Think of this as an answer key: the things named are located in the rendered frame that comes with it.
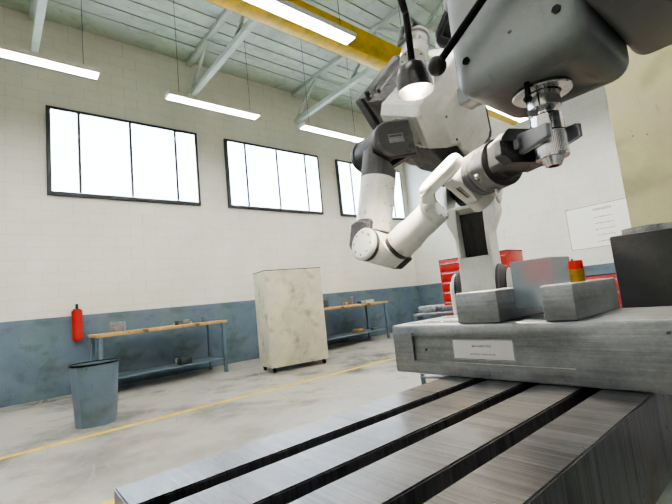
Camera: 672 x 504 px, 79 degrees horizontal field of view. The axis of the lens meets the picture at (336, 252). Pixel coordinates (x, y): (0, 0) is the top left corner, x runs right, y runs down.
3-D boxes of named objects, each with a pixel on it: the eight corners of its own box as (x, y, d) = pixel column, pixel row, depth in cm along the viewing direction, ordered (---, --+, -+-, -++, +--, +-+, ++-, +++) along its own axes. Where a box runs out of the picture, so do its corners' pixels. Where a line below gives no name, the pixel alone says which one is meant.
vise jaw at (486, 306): (457, 323, 54) (453, 293, 55) (511, 312, 64) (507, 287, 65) (500, 322, 50) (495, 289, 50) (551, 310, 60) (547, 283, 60)
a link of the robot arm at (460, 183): (459, 170, 75) (430, 187, 86) (502, 207, 76) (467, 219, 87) (489, 127, 78) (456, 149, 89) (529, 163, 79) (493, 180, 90)
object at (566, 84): (501, 100, 64) (501, 95, 64) (527, 112, 69) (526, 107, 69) (559, 73, 57) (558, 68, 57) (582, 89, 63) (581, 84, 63)
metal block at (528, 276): (516, 308, 53) (509, 262, 54) (536, 304, 57) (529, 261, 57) (558, 306, 49) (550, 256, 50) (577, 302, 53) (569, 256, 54)
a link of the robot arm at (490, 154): (496, 116, 64) (455, 145, 76) (505, 176, 63) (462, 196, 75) (562, 118, 67) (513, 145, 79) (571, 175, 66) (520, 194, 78)
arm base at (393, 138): (365, 187, 114) (343, 152, 113) (397, 165, 119) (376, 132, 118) (393, 169, 100) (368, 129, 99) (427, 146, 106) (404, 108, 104)
